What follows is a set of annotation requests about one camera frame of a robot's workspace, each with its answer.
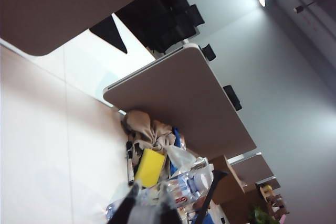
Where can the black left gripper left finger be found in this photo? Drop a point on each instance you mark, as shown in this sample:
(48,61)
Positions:
(123,211)

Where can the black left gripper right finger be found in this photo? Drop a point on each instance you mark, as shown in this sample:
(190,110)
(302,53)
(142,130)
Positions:
(168,211)

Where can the clear water bottle purple label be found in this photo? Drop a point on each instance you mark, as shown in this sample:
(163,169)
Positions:
(195,182)

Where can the thin black stand rod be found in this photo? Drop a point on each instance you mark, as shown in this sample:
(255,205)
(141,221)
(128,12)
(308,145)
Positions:
(210,195)

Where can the blue fabric bag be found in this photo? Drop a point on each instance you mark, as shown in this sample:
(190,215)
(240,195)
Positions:
(174,166)

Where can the black capped marker pen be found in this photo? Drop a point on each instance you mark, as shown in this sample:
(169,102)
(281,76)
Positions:
(130,166)

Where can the yellow sponge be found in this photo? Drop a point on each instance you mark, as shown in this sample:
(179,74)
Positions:
(149,167)

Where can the crumpled clear plastic bag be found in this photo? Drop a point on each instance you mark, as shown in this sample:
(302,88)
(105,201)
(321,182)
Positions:
(181,157)

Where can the brown crumpled cloth bag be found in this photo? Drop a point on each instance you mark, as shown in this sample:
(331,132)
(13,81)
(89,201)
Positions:
(141,124)

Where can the green leafy plant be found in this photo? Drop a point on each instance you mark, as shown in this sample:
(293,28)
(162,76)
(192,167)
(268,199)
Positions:
(260,214)

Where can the short brown desk partition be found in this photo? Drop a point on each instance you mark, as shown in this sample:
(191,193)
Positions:
(252,169)

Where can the brown wooden shelf unit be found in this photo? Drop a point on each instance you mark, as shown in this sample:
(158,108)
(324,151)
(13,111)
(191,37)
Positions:
(275,200)

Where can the narrow brown desk partition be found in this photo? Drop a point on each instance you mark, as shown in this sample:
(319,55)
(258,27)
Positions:
(183,98)

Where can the black chair headrest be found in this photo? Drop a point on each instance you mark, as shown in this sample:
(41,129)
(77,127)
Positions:
(232,98)
(208,52)

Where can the black office chair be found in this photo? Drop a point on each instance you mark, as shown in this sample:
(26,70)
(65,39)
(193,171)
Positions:
(157,19)

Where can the wide brown desk partition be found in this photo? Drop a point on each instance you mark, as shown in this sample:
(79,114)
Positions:
(65,6)

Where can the small ceiling mounted device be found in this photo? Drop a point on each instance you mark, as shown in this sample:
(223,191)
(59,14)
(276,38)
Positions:
(298,9)

